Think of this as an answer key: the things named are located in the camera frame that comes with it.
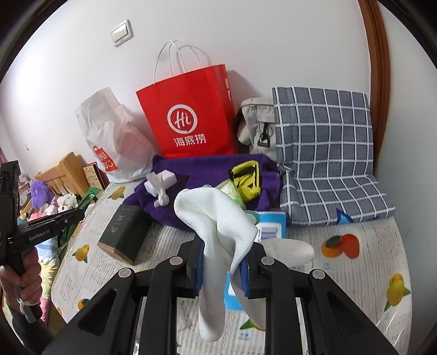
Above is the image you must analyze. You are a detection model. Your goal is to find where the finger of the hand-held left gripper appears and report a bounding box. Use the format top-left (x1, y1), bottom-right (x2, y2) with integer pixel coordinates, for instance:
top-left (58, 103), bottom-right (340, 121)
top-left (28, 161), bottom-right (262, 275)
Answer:
top-left (51, 208), bottom-right (86, 229)

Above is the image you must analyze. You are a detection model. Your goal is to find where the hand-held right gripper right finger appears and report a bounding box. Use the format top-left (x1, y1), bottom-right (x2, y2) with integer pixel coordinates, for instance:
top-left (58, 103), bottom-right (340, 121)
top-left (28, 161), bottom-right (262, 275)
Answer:
top-left (239, 241), bottom-right (398, 355)

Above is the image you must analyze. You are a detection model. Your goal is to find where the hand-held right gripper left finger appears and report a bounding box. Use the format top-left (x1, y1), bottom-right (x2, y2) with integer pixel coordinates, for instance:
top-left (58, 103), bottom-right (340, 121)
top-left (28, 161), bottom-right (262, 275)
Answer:
top-left (41, 235), bottom-right (205, 355)

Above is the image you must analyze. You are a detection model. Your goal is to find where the white microfibre cloth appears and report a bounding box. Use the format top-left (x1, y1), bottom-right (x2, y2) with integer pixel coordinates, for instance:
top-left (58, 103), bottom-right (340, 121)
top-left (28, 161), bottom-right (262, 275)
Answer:
top-left (173, 187), bottom-right (259, 343)

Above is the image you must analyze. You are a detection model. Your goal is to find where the white sponge block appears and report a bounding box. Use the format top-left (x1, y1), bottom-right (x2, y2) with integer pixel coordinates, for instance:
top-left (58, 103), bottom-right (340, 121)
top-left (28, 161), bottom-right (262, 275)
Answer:
top-left (158, 171), bottom-right (179, 189)

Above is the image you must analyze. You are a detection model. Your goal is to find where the person's left hand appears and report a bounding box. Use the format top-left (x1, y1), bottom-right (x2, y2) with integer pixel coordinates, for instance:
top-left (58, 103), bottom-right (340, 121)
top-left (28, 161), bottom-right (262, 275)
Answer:
top-left (0, 246), bottom-right (43, 308)

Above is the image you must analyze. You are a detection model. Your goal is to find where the purple plush toy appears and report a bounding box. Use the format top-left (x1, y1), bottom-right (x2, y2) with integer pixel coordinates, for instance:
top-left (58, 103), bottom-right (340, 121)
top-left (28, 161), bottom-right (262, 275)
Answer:
top-left (30, 180), bottom-right (55, 205)

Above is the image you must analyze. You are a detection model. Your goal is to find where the wooden headboard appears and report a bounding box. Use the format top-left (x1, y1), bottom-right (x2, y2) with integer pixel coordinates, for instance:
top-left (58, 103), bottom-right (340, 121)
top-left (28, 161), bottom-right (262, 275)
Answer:
top-left (34, 152), bottom-right (91, 199)

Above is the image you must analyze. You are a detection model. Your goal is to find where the brown patterned box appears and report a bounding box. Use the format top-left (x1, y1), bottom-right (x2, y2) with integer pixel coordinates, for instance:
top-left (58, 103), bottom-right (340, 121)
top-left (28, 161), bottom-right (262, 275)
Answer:
top-left (83, 164), bottom-right (110, 189)

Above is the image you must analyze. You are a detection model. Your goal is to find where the white sock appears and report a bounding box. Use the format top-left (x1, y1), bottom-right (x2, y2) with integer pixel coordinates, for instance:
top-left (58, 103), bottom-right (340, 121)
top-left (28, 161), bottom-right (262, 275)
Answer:
top-left (239, 238), bottom-right (315, 330)

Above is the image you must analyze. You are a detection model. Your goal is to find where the dark green box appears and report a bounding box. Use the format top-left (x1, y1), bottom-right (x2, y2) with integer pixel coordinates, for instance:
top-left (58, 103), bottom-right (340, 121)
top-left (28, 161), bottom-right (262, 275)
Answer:
top-left (97, 205), bottom-right (153, 265)

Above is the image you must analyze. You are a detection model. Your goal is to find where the blue and white packet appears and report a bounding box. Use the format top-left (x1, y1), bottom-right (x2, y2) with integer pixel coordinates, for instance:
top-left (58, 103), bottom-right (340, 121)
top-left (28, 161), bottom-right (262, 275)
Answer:
top-left (223, 211), bottom-right (287, 311)

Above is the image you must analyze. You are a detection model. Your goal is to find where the green tissue packet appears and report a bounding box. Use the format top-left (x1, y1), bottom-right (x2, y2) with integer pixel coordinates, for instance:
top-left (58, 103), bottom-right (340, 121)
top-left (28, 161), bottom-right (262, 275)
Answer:
top-left (215, 180), bottom-right (247, 209)

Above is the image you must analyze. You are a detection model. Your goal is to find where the white plastic bag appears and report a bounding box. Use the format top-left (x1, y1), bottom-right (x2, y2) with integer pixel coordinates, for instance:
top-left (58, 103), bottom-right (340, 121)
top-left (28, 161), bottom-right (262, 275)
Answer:
top-left (76, 87), bottom-right (159, 183)

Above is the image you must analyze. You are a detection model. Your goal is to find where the crumpled white tissue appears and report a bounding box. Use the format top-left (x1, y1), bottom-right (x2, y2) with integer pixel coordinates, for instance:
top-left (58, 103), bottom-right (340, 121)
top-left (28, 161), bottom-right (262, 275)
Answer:
top-left (146, 172), bottom-right (170, 208)

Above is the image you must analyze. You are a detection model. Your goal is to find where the purple towel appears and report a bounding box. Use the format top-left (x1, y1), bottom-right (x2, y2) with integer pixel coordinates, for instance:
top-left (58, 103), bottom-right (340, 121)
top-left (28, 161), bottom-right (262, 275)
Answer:
top-left (122, 153), bottom-right (292, 229)

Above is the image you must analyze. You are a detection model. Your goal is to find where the fruit print bed mat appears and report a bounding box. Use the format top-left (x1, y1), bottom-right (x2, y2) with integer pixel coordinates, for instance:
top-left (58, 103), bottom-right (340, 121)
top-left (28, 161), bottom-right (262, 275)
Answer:
top-left (51, 182), bottom-right (414, 355)

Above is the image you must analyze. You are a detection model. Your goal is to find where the grey checked cushion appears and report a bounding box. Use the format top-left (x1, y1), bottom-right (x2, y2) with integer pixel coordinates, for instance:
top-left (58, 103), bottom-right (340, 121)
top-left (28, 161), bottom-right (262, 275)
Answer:
top-left (272, 86), bottom-right (397, 226)

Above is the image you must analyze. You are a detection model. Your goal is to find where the grey fabric bag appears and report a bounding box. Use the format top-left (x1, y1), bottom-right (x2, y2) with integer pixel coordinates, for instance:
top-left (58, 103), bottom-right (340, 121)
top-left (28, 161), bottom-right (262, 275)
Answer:
top-left (236, 96), bottom-right (279, 161)

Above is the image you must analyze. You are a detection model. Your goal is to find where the red paper bag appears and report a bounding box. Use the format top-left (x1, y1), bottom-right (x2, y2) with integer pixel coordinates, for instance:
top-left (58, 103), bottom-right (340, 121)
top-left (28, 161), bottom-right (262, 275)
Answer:
top-left (136, 40), bottom-right (238, 159)

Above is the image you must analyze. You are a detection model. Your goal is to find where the green strap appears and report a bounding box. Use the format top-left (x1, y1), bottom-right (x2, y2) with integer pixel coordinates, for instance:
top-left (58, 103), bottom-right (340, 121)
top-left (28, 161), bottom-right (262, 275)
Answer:
top-left (61, 191), bottom-right (99, 246)

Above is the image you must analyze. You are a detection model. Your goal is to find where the yellow pouch with black straps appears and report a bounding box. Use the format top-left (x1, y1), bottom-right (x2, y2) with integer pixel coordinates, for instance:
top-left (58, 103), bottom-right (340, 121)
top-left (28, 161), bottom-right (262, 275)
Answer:
top-left (228, 160), bottom-right (263, 201)

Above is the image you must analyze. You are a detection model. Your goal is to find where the white light switch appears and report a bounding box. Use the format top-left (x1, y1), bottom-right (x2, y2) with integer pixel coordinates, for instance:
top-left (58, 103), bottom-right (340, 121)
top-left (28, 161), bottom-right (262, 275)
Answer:
top-left (110, 19), bottom-right (134, 48)

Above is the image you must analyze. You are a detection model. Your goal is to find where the brown wooden door frame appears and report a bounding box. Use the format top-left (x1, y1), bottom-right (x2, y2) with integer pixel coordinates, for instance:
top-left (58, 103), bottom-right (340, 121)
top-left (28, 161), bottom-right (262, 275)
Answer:
top-left (358, 0), bottom-right (391, 178)

